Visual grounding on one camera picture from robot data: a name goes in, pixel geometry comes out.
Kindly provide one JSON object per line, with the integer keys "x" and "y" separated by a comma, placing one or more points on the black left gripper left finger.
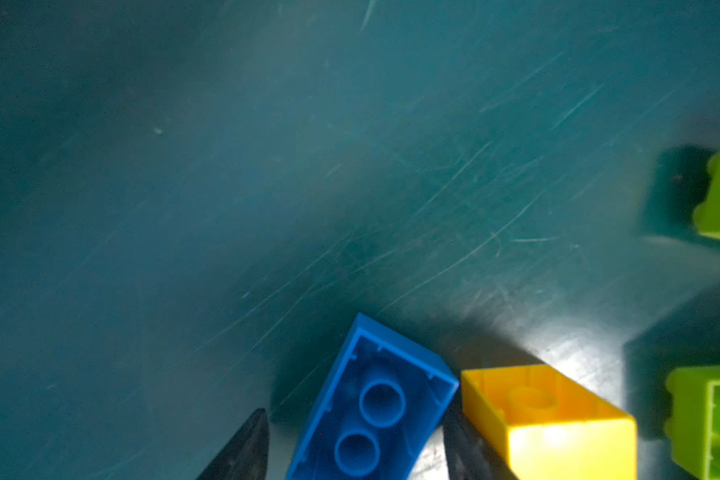
{"x": 245, "y": 455}

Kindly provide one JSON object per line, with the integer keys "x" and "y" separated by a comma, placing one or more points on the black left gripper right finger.
{"x": 468, "y": 455}

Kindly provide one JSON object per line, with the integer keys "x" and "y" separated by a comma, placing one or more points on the yellow lego rear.
{"x": 545, "y": 425}

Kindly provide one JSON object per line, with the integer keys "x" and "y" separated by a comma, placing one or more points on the green small lego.
{"x": 694, "y": 424}

